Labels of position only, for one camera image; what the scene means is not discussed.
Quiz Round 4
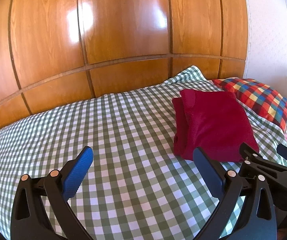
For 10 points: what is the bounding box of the dark red knit garment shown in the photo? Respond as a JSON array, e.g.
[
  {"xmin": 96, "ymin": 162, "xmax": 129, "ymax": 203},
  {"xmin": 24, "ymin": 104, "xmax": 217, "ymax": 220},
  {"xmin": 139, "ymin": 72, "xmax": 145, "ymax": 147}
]
[{"xmin": 172, "ymin": 89, "xmax": 259, "ymax": 163}]

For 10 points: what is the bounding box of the wooden panelled wardrobe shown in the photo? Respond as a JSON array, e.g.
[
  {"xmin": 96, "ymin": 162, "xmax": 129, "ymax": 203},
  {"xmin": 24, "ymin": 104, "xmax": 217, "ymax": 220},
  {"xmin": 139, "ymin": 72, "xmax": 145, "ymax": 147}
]
[{"xmin": 0, "ymin": 0, "xmax": 248, "ymax": 128}]

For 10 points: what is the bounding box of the multicolour plaid pillow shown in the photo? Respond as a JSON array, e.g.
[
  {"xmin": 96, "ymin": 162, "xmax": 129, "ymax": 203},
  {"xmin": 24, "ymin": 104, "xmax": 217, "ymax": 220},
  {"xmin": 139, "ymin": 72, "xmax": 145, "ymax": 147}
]
[{"xmin": 212, "ymin": 77, "xmax": 287, "ymax": 131}]

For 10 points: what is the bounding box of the green white checkered bedspread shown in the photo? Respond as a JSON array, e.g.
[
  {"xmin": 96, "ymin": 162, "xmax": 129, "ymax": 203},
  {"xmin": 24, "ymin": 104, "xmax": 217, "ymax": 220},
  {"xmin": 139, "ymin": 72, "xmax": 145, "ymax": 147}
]
[{"xmin": 0, "ymin": 65, "xmax": 287, "ymax": 240}]

